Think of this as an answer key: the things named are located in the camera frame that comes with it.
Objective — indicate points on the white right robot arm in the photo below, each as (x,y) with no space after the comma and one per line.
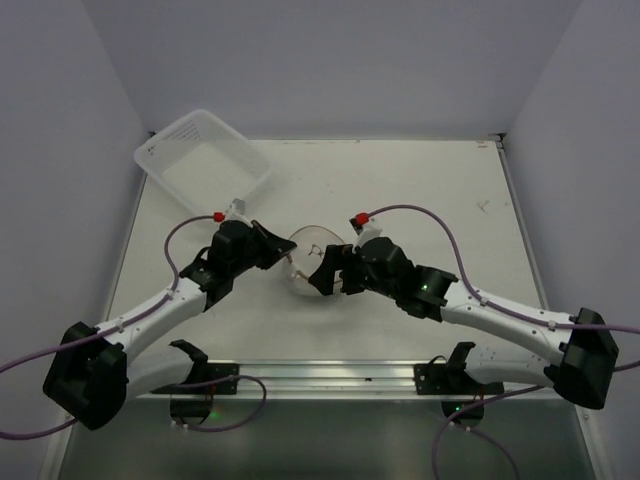
(573,355)

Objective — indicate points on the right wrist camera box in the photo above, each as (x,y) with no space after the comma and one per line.
(365,229)

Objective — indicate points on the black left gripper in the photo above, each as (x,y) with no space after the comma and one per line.
(258,245)

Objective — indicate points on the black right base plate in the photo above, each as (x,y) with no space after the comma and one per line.
(441,379)

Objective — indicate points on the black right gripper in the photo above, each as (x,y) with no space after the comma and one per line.
(345,272)

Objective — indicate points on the white plastic basket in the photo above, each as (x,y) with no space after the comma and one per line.
(204,164)

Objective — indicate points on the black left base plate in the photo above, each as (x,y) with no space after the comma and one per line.
(220,380)

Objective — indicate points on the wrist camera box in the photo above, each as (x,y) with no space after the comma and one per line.
(236,211)
(365,229)

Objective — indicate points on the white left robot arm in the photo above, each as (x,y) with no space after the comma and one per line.
(97,369)

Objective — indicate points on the round white mesh laundry bag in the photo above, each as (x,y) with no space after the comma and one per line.
(301,263)

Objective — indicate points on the aluminium mounting rail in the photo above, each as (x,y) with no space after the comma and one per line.
(339,379)

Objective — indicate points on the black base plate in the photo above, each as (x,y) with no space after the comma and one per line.
(220,380)
(441,379)

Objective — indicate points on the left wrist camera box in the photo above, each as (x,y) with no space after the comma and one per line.
(236,211)

